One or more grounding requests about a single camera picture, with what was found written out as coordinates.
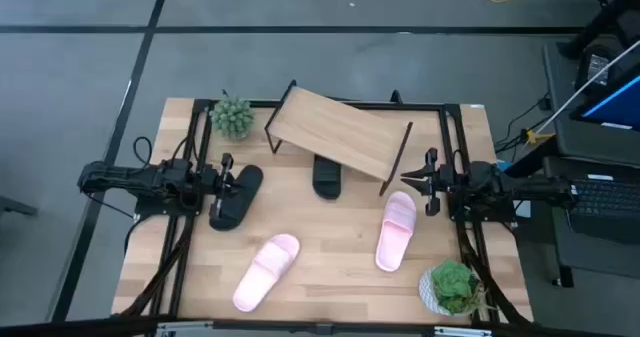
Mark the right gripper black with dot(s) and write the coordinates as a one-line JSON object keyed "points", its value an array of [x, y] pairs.
{"points": [[436, 182]]}

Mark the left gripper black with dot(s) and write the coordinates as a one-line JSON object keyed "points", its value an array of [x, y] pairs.
{"points": [[216, 182]]}

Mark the black rubber slide sandal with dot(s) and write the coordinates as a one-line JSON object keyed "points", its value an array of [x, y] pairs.
{"points": [[234, 215], [326, 184]]}

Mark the pink rubber slide sandal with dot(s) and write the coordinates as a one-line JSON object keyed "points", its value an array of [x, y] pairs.
{"points": [[395, 237], [260, 277]]}

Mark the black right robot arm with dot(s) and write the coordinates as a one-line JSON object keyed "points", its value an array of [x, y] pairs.
{"points": [[525, 189]]}

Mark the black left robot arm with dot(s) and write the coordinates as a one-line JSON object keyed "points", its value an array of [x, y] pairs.
{"points": [[125, 178]]}

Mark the wooden shelf black metal legs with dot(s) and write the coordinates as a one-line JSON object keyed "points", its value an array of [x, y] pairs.
{"points": [[335, 132]]}

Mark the round green plant patterned pot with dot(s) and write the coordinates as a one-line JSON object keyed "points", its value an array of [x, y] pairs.
{"points": [[232, 118]]}

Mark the green succulent white pot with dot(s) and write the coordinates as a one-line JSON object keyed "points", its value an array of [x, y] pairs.
{"points": [[452, 287]]}

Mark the grey side desk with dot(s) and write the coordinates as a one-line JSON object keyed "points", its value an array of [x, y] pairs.
{"points": [[575, 142]]}

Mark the black laptop keyboard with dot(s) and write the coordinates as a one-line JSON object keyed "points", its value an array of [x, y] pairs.
{"points": [[605, 202]]}

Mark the black box device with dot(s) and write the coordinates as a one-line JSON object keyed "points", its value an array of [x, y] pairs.
{"points": [[595, 67]]}

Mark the monitor with blue screen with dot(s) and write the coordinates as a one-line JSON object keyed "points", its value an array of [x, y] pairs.
{"points": [[620, 104]]}

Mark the dark chair leg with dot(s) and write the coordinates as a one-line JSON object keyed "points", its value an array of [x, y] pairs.
{"points": [[15, 207]]}

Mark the black stand leg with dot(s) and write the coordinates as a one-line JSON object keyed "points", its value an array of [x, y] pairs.
{"points": [[610, 12]]}

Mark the black aluminium table frame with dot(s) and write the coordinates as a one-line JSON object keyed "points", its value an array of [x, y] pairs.
{"points": [[430, 106]]}

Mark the silver metal bracket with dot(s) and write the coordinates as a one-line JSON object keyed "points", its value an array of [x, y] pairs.
{"points": [[182, 329], [462, 332]]}

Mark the black overhead frame beam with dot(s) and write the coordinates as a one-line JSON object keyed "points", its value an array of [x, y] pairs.
{"points": [[75, 327]]}

